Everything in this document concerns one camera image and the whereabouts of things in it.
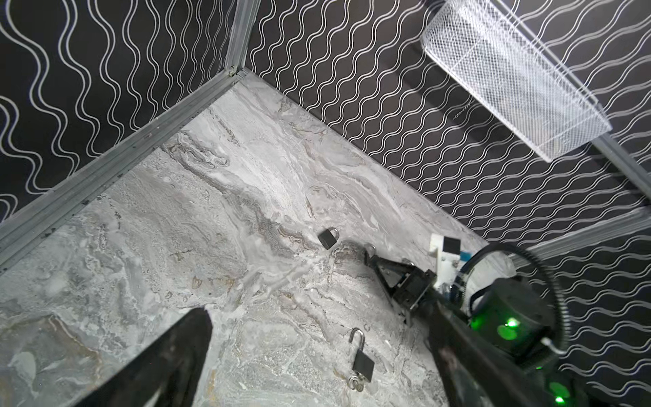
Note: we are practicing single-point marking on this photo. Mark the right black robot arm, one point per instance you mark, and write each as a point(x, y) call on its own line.
point(511, 329)

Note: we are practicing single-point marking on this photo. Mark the black padlock top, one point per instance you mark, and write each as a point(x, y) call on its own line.
point(329, 237)

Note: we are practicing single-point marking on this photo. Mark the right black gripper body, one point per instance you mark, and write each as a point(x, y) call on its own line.
point(410, 290)

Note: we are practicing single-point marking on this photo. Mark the white wire basket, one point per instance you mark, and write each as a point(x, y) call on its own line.
point(486, 48)

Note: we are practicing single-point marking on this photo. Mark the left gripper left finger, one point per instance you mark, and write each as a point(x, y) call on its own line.
point(168, 372)

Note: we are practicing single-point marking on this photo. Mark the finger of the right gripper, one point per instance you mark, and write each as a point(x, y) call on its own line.
point(392, 275)

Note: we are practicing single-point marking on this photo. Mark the black padlock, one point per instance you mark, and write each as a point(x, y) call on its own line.
point(329, 237)
point(363, 365)

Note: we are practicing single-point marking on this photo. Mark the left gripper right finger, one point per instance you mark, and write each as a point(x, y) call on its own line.
point(472, 371)

